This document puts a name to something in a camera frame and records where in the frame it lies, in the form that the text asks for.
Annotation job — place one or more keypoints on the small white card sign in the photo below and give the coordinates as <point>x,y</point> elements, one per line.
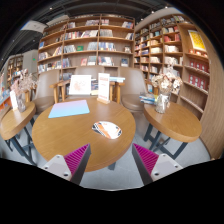
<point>13,100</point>

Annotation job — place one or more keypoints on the dark cover book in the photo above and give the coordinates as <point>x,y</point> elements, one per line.
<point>94,86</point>

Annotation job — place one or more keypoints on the glass vase beige dried flowers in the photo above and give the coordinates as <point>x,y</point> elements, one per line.
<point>162,100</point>

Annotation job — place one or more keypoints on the curved wooden bookshelf with books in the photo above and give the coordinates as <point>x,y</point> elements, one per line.
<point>186,66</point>

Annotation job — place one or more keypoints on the blue pink gradient mouse pad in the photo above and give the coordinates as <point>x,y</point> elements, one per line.
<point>69,109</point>

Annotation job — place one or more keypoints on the stack of books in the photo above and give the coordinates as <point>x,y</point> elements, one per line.
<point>147,98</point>

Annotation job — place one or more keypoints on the white framed pink print picture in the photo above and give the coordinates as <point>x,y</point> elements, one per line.
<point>80,84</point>

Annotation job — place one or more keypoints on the beige armchair wooden arms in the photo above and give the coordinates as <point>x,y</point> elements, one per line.
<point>133,90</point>
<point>88,70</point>
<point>45,90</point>

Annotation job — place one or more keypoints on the glass vase pink dried flowers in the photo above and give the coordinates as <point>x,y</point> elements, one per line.
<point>21,100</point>

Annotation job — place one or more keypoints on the white orange sign wooden base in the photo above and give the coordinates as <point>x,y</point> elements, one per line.
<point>103,87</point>

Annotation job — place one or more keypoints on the wide wooden bookshelf with books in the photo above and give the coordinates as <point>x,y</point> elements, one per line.
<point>86,43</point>

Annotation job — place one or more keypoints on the flat blue books on armrest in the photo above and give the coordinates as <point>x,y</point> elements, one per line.
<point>117,79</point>

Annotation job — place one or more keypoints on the orange white patterned computer mouse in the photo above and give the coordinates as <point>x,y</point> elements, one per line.
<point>107,129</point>

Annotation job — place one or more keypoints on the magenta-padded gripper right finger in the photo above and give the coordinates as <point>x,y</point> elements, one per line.
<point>146,159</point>

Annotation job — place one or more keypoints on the round wooden side table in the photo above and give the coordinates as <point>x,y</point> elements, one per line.
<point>175,121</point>
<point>15,121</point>

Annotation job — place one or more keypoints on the distant wooden bookshelf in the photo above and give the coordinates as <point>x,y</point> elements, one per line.
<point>15,68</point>

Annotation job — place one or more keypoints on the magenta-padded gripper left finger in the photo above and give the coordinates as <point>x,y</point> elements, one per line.
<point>77,159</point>

